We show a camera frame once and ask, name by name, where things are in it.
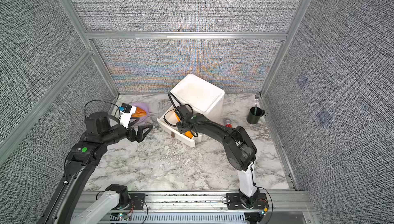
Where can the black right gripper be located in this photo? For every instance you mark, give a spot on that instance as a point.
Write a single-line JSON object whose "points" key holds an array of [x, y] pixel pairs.
{"points": [[181, 122]]}

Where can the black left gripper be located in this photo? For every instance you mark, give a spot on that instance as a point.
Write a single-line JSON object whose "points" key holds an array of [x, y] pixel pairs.
{"points": [[132, 133]]}

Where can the green straw in mug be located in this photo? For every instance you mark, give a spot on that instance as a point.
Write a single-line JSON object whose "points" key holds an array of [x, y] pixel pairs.
{"points": [[256, 107]]}

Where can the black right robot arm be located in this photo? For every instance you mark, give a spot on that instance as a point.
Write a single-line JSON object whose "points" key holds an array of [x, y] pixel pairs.
{"points": [[238, 146]]}

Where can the white three-drawer storage unit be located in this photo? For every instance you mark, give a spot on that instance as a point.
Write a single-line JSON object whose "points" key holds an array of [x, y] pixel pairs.
{"points": [[204, 97]]}

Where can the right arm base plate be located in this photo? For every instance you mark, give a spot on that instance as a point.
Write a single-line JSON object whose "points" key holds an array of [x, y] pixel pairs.
{"points": [[239, 201]]}

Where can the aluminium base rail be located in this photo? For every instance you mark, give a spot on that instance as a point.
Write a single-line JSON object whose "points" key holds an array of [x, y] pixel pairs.
{"points": [[279, 201]]}

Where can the orange pastry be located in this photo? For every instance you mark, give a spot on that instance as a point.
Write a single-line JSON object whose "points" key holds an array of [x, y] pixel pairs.
{"points": [[139, 113]]}

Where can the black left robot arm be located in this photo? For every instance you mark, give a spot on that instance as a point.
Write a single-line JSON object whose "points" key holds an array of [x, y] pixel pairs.
{"points": [[102, 130]]}

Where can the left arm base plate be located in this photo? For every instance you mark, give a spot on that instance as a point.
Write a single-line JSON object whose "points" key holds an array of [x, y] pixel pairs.
{"points": [[134, 201]]}

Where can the black mug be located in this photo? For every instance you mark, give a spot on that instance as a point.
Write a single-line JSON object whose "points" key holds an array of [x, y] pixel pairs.
{"points": [[251, 119]]}

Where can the purple plate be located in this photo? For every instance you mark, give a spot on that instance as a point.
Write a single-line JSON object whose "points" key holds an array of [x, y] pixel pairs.
{"points": [[144, 106]]}

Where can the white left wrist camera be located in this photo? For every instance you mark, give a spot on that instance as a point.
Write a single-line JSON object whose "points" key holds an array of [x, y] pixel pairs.
{"points": [[126, 112]]}

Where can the orange microphone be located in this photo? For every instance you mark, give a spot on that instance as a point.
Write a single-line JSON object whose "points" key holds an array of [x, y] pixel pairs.
{"points": [[188, 133]]}

